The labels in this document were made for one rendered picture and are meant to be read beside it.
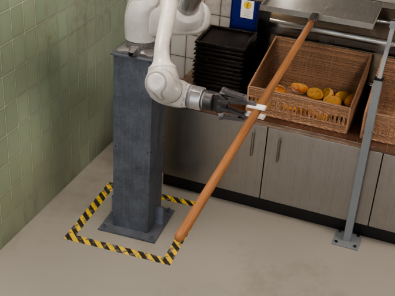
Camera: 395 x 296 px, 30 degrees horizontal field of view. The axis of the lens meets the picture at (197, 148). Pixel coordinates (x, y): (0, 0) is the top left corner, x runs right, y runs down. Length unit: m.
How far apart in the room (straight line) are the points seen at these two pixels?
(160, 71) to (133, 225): 1.51
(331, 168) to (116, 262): 1.21
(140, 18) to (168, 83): 0.88
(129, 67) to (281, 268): 1.26
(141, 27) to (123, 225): 1.12
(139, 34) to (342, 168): 1.27
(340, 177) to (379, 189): 0.21
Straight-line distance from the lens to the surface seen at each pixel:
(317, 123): 3.86
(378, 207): 3.96
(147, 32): 3.44
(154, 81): 2.57
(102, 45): 4.36
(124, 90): 3.55
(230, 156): 2.42
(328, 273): 3.82
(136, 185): 3.79
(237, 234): 3.98
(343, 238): 4.04
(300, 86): 4.15
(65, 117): 4.12
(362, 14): 3.73
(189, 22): 3.39
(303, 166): 3.93
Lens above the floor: 2.35
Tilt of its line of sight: 30 degrees down
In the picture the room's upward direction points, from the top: 4 degrees clockwise
